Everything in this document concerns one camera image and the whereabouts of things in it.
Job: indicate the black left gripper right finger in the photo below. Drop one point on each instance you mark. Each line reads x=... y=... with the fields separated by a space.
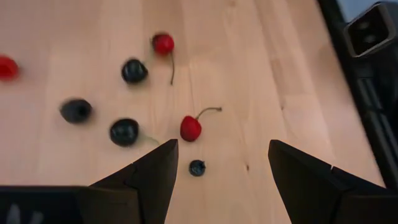
x=311 y=193

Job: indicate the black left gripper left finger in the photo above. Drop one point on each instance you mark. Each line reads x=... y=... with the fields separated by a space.
x=149 y=186

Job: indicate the red cherry with long stem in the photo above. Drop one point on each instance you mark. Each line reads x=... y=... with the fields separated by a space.
x=163 y=43
x=190 y=129

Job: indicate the black aluminium table frame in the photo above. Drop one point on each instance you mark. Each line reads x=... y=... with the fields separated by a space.
x=373 y=124

